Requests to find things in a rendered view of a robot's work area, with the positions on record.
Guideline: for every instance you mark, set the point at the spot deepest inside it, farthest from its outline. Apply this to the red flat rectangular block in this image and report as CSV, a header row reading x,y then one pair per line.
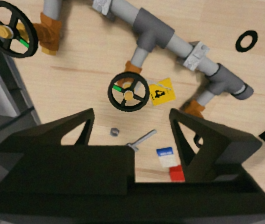
x,y
176,173

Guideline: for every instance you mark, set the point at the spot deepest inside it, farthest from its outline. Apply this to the black rubber ring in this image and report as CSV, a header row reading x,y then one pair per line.
x,y
254,36

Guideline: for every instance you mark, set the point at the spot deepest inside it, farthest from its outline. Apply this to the grey hex nut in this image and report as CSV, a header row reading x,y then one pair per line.
x,y
114,130

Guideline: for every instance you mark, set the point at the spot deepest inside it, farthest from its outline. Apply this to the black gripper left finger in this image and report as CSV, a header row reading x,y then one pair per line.
x,y
52,132

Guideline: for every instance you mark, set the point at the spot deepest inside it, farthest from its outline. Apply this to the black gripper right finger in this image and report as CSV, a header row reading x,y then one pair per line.
x,y
222,145

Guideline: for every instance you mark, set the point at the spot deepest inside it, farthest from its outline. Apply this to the grey pipe manifold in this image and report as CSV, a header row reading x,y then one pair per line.
x,y
152,30

